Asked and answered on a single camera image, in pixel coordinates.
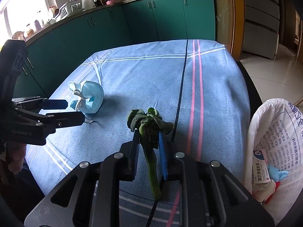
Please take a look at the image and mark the white electric kettle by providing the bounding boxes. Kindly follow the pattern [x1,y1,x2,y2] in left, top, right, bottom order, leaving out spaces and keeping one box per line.
[82,0,96,10]

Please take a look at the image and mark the white dish rack basket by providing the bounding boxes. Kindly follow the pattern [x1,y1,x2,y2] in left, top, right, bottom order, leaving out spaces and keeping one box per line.
[48,0,84,25]

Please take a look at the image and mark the white printed trash bag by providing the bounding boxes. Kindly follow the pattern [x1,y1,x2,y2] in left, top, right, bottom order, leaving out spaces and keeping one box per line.
[243,98,302,226]

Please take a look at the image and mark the teal lower kitchen cabinets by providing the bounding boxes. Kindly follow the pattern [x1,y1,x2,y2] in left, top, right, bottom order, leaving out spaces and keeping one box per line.
[13,0,216,98]

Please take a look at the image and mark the light blue textured glove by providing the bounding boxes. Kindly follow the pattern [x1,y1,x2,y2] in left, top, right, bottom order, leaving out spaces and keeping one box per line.
[268,165,289,182]

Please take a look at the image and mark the white blue ointment box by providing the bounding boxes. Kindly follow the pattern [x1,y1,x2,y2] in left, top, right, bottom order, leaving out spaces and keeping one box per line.
[252,149,271,184]

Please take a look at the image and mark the person's left hand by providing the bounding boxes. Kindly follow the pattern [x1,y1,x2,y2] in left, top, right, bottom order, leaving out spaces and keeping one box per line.
[6,141,27,175]

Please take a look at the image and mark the grey multi-door refrigerator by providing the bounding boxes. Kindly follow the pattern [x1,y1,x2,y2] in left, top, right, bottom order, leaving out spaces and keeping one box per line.
[242,0,279,59]

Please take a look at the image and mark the blue striped tablecloth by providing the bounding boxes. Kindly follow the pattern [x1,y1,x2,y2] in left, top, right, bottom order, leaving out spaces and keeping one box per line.
[25,39,252,227]

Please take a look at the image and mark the wooden sliding door frame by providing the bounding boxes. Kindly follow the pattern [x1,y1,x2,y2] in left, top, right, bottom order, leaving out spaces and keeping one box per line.
[215,0,245,60]

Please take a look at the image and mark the light blue face mask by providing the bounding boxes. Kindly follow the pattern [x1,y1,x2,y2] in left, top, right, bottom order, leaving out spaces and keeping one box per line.
[69,81,104,114]

